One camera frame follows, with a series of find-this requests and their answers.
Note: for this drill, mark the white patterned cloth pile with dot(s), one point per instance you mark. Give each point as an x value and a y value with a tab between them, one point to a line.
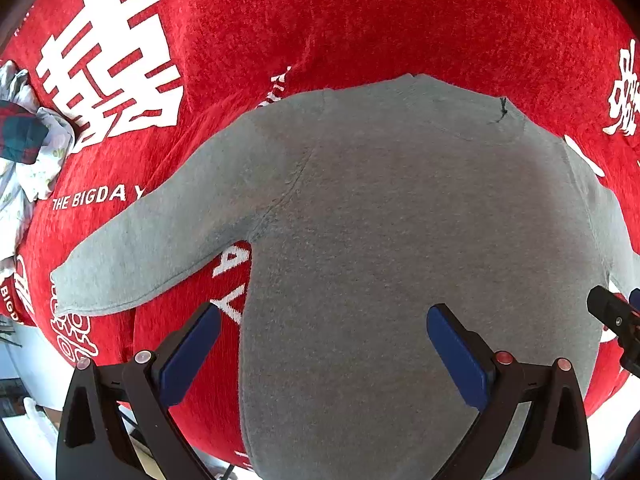
23	185

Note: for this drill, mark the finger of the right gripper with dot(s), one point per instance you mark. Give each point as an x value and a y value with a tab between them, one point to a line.
622	317

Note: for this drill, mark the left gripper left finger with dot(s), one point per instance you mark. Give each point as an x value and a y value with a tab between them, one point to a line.
93	442

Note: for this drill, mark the dark plaid garment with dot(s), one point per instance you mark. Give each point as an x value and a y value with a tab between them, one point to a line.
21	134

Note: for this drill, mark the grey sweater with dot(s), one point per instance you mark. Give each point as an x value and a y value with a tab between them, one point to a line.
364	207

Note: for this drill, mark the red blanket with white characters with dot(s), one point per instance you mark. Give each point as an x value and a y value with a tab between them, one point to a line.
146	82

